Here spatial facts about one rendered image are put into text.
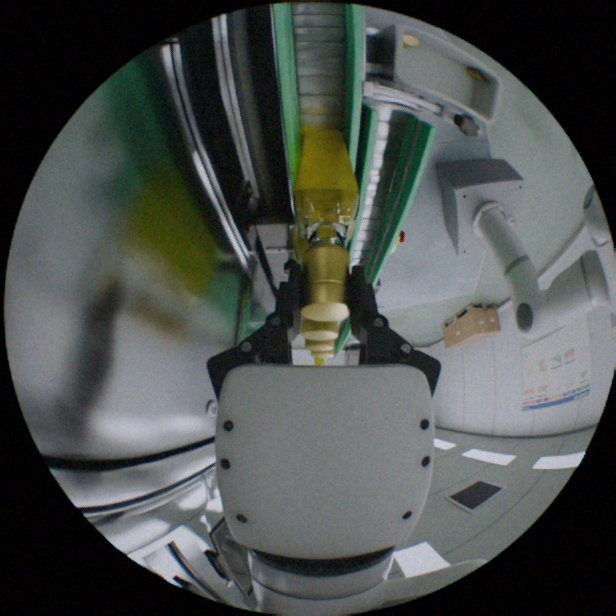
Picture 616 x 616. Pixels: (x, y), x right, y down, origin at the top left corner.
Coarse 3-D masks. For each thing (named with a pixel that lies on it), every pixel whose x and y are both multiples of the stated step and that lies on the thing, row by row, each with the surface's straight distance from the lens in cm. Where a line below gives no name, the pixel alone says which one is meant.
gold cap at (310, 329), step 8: (304, 320) 18; (312, 320) 18; (336, 320) 18; (304, 328) 18; (312, 328) 17; (320, 328) 17; (328, 328) 18; (336, 328) 18; (304, 336) 19; (312, 336) 19; (320, 336) 19; (328, 336) 19; (336, 336) 19
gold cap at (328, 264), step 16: (304, 256) 14; (320, 256) 13; (336, 256) 14; (304, 272) 14; (320, 272) 13; (336, 272) 13; (304, 288) 13; (320, 288) 12; (336, 288) 12; (304, 304) 12; (320, 304) 12; (336, 304) 12; (352, 304) 13; (320, 320) 15
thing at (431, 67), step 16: (400, 32) 42; (416, 32) 44; (400, 48) 40; (416, 48) 50; (432, 48) 52; (448, 48) 48; (400, 64) 39; (416, 64) 48; (432, 64) 50; (448, 64) 52; (464, 64) 55; (480, 64) 50; (400, 80) 40; (416, 80) 48; (432, 80) 49; (448, 80) 51; (464, 80) 54; (496, 80) 53; (448, 96) 51; (464, 96) 53; (480, 96) 54; (496, 96) 51; (480, 112) 52; (496, 112) 50
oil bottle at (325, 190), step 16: (304, 144) 27; (320, 144) 27; (336, 144) 27; (304, 160) 22; (320, 160) 22; (336, 160) 22; (304, 176) 19; (320, 176) 19; (336, 176) 19; (352, 176) 20; (304, 192) 17; (320, 192) 17; (336, 192) 17; (352, 192) 17; (304, 208) 16; (320, 208) 16; (336, 208) 16; (352, 208) 17; (304, 224) 17; (352, 224) 17; (304, 240) 18
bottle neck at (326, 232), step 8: (320, 224) 16; (328, 224) 16; (336, 224) 16; (312, 232) 16; (320, 232) 15; (328, 232) 15; (336, 232) 16; (312, 240) 15; (320, 240) 15; (328, 240) 15; (336, 240) 15
